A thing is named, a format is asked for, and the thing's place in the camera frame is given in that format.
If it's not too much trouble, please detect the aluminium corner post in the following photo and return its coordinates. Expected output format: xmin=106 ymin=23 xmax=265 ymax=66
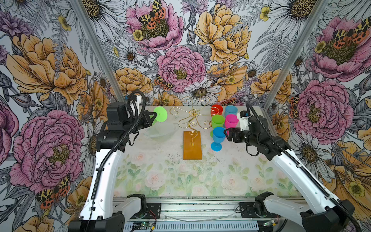
xmin=71 ymin=1 xmax=127 ymax=103
xmin=262 ymin=0 xmax=331 ymax=111

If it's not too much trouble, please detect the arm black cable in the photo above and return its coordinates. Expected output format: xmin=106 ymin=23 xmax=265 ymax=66
xmin=245 ymin=101 xmax=363 ymax=232
xmin=83 ymin=89 xmax=147 ymax=230

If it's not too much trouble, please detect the light blue wine glass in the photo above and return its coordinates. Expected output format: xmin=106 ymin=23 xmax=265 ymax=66
xmin=224 ymin=105 xmax=238 ymax=117

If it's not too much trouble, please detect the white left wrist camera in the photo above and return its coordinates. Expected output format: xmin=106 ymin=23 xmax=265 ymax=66
xmin=126 ymin=94 xmax=142 ymax=117

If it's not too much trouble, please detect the left aluminium corner post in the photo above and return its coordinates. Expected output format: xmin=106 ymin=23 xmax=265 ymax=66
xmin=71 ymin=1 xmax=127 ymax=103

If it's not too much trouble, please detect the red wine glass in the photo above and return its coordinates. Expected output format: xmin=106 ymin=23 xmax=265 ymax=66
xmin=210 ymin=104 xmax=224 ymax=116

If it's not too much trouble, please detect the pink wine glass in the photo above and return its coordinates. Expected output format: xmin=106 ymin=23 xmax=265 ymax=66
xmin=225 ymin=114 xmax=239 ymax=129

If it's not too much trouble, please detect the right aluminium corner post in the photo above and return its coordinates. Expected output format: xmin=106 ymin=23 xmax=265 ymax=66
xmin=262 ymin=0 xmax=331 ymax=111

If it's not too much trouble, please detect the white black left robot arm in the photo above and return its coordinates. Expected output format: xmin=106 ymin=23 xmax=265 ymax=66
xmin=68 ymin=101 xmax=157 ymax=232

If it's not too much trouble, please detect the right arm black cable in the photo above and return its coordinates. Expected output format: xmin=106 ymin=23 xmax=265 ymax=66
xmin=245 ymin=101 xmax=363 ymax=232

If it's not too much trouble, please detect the green wine glass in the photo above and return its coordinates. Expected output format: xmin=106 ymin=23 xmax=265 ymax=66
xmin=210 ymin=115 xmax=225 ymax=137
xmin=153 ymin=106 xmax=168 ymax=125

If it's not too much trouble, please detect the gold wire glass rack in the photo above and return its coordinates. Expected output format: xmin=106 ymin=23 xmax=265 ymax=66
xmin=170 ymin=96 xmax=211 ymax=146

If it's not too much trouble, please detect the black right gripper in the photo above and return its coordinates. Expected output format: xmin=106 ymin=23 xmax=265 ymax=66
xmin=223 ymin=127 xmax=260 ymax=147

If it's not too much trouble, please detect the green circuit board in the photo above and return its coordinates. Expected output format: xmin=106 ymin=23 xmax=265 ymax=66
xmin=130 ymin=222 xmax=156 ymax=232

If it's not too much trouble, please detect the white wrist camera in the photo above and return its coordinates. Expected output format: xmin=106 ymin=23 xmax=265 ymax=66
xmin=237 ymin=111 xmax=250 ymax=131
xmin=126 ymin=94 xmax=142 ymax=117

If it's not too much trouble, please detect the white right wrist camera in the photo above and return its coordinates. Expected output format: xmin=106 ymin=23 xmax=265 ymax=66
xmin=237 ymin=111 xmax=250 ymax=131

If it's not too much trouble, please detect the wooden rack base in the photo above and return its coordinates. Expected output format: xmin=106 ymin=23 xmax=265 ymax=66
xmin=183 ymin=130 xmax=203 ymax=160

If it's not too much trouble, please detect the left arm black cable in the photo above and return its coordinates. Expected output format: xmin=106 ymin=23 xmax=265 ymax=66
xmin=83 ymin=89 xmax=147 ymax=230

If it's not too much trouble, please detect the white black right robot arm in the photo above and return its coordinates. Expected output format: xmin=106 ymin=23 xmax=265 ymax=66
xmin=224 ymin=116 xmax=361 ymax=232

